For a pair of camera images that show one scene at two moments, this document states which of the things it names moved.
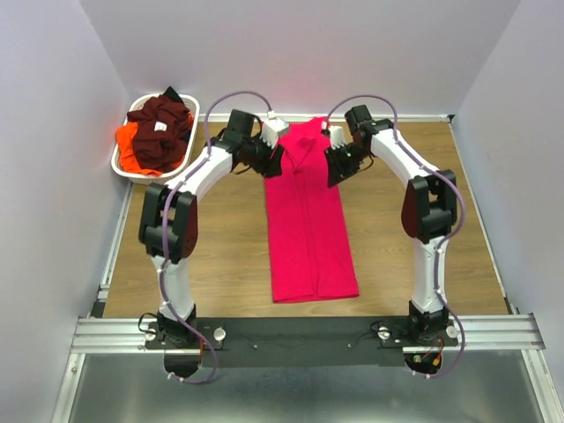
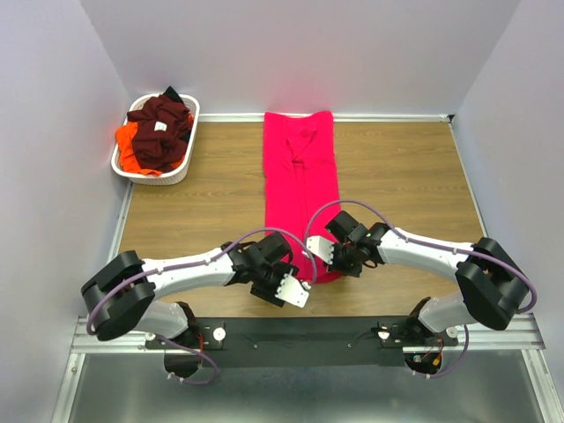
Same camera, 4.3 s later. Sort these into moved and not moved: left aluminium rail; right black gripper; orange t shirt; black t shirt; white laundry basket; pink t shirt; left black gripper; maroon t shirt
Moved: right black gripper; pink t shirt; left black gripper
Not moved: left aluminium rail; black t shirt; white laundry basket; orange t shirt; maroon t shirt
